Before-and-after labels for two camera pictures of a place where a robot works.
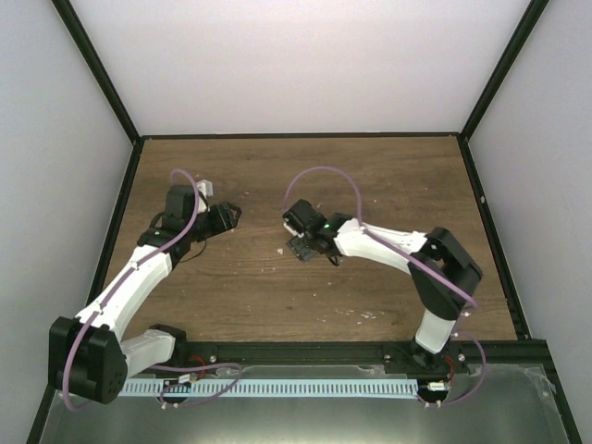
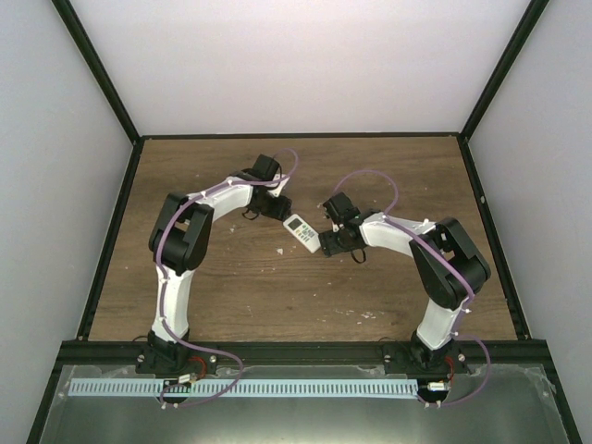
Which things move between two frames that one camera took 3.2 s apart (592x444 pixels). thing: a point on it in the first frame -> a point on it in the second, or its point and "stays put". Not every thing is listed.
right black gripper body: (299, 249) -> (340, 245)
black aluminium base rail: (476, 352) stays put
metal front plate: (316, 404) stays put
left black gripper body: (220, 226) -> (266, 209)
